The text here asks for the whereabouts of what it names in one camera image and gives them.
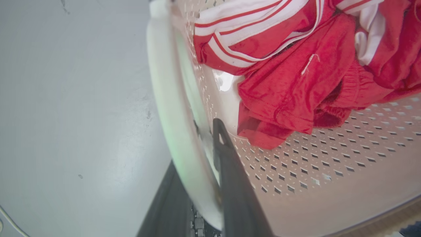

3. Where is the white perforated laundry basket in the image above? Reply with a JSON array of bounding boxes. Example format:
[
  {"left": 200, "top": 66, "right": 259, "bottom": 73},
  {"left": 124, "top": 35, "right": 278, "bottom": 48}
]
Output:
[{"left": 146, "top": 0, "right": 421, "bottom": 237}]

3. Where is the red white striped garment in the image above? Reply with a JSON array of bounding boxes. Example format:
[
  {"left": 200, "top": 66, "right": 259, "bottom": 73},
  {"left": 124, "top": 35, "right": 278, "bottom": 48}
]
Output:
[{"left": 193, "top": 0, "right": 421, "bottom": 150}]

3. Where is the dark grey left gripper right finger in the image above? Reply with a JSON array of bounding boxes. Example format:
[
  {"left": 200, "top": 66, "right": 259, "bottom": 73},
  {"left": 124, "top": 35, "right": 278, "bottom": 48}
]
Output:
[{"left": 212, "top": 118, "right": 274, "bottom": 237}]

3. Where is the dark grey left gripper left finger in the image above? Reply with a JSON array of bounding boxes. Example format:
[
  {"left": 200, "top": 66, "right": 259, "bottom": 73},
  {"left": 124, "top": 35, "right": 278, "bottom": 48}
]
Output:
[{"left": 136, "top": 160, "right": 193, "bottom": 237}]

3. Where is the thin white cable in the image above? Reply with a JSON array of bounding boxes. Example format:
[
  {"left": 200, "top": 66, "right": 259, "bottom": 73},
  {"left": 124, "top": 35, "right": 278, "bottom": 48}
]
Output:
[{"left": 0, "top": 206, "right": 30, "bottom": 237}]

